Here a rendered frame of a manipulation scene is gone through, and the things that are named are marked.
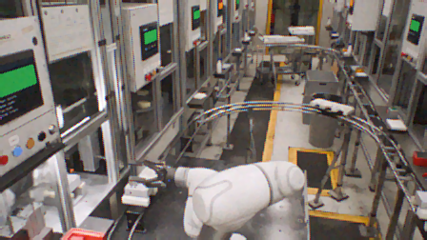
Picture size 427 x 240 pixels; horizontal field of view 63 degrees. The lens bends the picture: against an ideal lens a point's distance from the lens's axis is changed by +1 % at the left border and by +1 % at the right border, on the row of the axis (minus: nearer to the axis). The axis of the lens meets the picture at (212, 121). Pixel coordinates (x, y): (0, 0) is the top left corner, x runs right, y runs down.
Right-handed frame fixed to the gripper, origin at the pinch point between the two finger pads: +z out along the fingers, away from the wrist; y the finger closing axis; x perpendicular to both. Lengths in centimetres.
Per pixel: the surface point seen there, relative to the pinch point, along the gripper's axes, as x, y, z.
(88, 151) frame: -24.6, -7.6, 40.2
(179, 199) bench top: -43, -45, -7
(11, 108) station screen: 42, 45, 18
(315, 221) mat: -128, -111, -100
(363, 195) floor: -181, -113, -148
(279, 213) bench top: -43, -44, -68
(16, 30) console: 31, 67, 21
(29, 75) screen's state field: 32, 53, 18
